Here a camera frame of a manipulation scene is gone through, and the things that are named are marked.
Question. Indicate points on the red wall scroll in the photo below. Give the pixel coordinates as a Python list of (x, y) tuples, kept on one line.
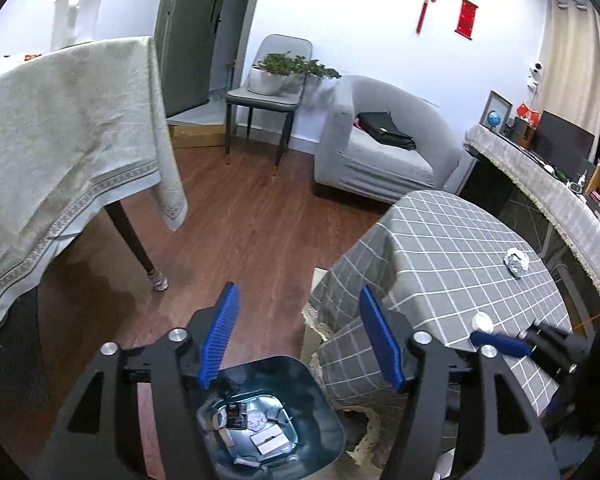
[(466, 17)]

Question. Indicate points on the white round lid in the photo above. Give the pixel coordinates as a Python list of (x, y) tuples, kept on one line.
[(482, 321)]

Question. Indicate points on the black monitor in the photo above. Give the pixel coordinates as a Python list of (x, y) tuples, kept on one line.
[(562, 145)]

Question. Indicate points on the cardboard box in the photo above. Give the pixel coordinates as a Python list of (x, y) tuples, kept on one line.
[(195, 136)]

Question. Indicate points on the grey armchair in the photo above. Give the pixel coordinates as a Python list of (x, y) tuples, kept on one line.
[(380, 160)]

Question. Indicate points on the grey checked tablecloth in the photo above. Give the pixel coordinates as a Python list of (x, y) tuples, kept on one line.
[(430, 260)]

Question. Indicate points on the white paper ball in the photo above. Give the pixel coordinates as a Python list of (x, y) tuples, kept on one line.
[(256, 420)]

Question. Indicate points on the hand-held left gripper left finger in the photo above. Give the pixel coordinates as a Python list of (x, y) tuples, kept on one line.
[(220, 340)]

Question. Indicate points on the beige curtain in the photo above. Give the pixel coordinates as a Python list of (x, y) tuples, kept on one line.
[(572, 60)]

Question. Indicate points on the blue and white packet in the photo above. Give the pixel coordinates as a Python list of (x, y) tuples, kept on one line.
[(215, 422)]

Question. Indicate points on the clear table leg cup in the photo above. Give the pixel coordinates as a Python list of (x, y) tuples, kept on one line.
[(159, 280)]

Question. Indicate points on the crumpled silvery white wrapper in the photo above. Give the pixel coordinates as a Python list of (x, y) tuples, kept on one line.
[(517, 262)]

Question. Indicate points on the black packet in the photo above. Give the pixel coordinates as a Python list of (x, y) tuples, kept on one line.
[(235, 414)]

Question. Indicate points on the beige dining tablecloth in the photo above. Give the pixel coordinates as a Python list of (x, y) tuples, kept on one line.
[(55, 135)]

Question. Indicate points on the dark sideboard cabinet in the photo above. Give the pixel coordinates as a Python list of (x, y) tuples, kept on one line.
[(500, 185)]

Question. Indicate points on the small blue globe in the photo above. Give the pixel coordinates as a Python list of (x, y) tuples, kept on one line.
[(493, 120)]

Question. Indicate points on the black bag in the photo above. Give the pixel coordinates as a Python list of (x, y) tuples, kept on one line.
[(385, 130)]

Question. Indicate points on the grey door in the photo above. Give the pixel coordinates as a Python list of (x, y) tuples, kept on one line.
[(185, 35)]

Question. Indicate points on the grey sideboard cloth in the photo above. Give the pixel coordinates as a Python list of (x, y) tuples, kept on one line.
[(555, 200)]

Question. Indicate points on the white kettle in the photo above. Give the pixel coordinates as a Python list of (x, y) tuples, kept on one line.
[(75, 17)]

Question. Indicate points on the white security camera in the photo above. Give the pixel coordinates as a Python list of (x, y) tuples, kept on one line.
[(535, 72)]

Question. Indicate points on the grey chair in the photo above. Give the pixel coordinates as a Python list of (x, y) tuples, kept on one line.
[(262, 97)]

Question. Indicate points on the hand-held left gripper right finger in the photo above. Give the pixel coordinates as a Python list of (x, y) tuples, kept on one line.
[(380, 345)]

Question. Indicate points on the red gift box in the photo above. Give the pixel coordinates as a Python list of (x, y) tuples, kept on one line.
[(529, 112)]

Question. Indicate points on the dark teal trash bin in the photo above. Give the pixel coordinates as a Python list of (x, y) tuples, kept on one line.
[(305, 385)]

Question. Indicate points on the potted green plant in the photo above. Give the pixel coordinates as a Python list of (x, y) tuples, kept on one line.
[(270, 80)]

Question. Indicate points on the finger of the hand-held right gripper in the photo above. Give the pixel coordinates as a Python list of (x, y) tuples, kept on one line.
[(555, 332), (500, 344)]

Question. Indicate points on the cream fringed undercloth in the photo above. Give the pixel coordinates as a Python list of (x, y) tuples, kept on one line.
[(325, 332)]

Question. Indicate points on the picture frame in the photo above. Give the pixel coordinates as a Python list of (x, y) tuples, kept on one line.
[(502, 102)]

